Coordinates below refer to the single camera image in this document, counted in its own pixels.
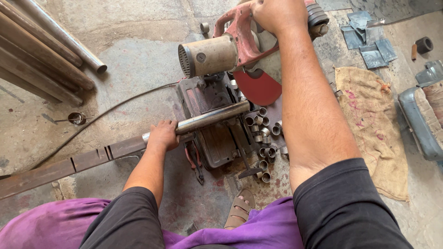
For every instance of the person's right hand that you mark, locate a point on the person's right hand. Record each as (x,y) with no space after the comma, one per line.
(282,15)

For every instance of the person's left hand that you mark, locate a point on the person's left hand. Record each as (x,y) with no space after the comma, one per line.
(162,137)

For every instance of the person's right fingers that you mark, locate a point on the person's right fingers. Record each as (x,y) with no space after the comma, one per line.
(256,12)

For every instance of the person's left fingers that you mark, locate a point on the person's left fingers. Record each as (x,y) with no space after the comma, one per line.
(166,125)

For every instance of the red chop saw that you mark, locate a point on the red chop saw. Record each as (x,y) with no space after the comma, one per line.
(238,45)

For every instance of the long steel pipe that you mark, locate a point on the long steel pipe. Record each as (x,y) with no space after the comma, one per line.
(211,119)

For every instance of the small metal cup with rod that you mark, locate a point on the small metal cup with rod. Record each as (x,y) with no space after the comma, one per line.
(76,118)

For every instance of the pile of cut pipe rings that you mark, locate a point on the pile of cut pipe rings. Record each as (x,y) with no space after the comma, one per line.
(264,152)

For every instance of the brown sandal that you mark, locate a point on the brown sandal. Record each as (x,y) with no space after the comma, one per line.
(238,211)

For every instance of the pile of grey sheet-metal pieces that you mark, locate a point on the pile of grey sheet-metal pieces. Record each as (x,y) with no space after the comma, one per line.
(372,52)

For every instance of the shiny steel tube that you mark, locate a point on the shiny steel tube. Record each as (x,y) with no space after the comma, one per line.
(65,36)

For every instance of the rusty brown pipe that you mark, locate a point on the rusty brown pipe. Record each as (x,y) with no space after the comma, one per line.
(34,77)
(45,55)
(38,33)

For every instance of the purple trousers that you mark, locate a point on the purple trousers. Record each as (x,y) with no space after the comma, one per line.
(48,224)

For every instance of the burlap sack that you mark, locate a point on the burlap sack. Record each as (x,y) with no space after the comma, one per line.
(373,128)

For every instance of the grey bent metal part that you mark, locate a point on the grey bent metal part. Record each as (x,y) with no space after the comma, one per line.
(431,73)

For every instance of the black shirt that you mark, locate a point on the black shirt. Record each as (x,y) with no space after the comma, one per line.
(346,207)

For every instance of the grey seat with worn cushion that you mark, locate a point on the grey seat with worn cushion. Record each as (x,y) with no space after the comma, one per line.
(424,117)

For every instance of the rusty angle iron rail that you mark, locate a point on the rusty angle iron rail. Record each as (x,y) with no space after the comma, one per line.
(69,166)

